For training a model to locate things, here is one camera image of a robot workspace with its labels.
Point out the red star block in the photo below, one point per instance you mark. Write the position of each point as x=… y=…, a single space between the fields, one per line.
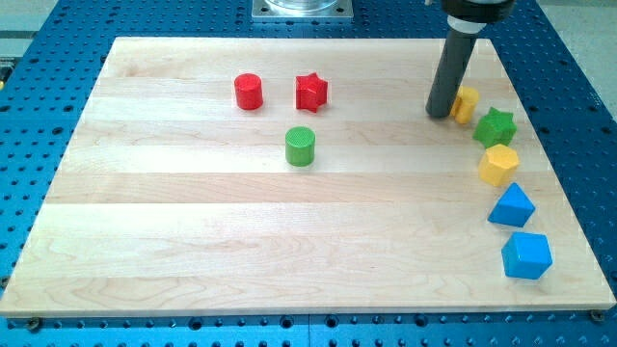
x=311 y=92

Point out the blue cube block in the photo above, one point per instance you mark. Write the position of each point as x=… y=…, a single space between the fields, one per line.
x=526 y=255

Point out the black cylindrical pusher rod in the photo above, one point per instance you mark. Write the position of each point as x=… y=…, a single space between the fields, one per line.
x=452 y=67

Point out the blue triangle block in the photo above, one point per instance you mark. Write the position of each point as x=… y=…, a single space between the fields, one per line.
x=514 y=208

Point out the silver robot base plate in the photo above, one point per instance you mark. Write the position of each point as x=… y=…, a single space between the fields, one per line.
x=302 y=9

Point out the green cylinder block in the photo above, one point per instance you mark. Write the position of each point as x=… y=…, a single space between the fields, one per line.
x=299 y=146

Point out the red cylinder block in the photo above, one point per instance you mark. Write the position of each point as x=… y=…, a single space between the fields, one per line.
x=248 y=91

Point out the yellow heart block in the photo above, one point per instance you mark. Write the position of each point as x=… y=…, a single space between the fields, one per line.
x=464 y=105

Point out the wooden board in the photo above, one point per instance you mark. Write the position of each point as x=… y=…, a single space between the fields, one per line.
x=171 y=200

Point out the yellow hexagon block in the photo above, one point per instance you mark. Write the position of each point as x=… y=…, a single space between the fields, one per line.
x=498 y=164

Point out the black robot arm end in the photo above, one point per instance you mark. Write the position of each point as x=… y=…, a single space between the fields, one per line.
x=471 y=16

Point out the green star block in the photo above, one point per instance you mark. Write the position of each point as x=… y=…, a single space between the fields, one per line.
x=495 y=128

